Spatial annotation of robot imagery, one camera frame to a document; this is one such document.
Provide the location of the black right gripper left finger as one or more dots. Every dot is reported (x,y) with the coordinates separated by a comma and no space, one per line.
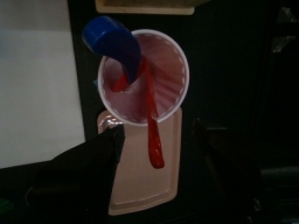
(78,180)

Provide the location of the white cutting board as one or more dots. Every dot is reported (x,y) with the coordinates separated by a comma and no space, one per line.
(39,102)

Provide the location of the red plastic utensil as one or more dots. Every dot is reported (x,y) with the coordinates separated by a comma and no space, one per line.
(154,145)

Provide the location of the pink rectangular plate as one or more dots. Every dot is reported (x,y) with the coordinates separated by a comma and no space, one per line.
(147,186)

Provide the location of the red plastic cup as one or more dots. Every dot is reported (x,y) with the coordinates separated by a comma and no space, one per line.
(168,73)

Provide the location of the wooden box with slot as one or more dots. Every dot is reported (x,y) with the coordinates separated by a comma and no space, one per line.
(145,7)

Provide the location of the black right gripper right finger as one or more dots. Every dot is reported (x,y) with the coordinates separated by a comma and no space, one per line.
(230,169)

